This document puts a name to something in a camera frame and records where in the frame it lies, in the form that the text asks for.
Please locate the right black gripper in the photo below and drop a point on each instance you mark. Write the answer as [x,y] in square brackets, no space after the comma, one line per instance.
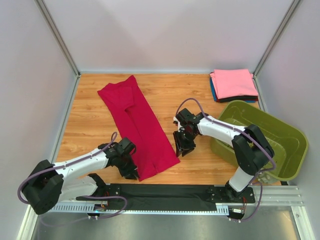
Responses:
[183,141]

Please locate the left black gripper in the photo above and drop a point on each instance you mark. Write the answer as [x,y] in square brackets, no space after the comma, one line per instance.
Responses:
[127,169]

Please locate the crimson red t shirt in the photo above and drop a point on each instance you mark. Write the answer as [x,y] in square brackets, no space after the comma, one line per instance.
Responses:
[135,120]

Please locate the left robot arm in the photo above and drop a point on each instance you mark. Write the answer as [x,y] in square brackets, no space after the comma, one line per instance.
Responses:
[51,183]

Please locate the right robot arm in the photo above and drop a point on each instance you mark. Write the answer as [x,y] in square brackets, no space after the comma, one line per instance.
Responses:
[251,148]

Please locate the red folded t shirt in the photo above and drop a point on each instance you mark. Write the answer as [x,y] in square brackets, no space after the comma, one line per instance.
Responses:
[217,100]

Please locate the black folded t shirt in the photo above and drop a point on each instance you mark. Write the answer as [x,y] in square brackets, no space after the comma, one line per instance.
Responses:
[248,99]

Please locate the pink folded t shirt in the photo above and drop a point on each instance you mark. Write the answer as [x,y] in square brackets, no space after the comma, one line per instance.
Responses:
[233,83]

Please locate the olive green plastic basket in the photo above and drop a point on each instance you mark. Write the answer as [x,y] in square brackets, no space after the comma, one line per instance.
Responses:
[290,145]

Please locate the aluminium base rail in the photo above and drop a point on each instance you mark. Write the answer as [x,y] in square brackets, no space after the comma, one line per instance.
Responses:
[270,195]

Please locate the right aluminium frame post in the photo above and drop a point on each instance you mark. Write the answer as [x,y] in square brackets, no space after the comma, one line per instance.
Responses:
[294,5]

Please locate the aluminium frame post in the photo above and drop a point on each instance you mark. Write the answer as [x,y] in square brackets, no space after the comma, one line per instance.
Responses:
[294,5]
[57,35]

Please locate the left aluminium frame post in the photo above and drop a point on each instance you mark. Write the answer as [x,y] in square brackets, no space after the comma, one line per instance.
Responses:
[57,35]

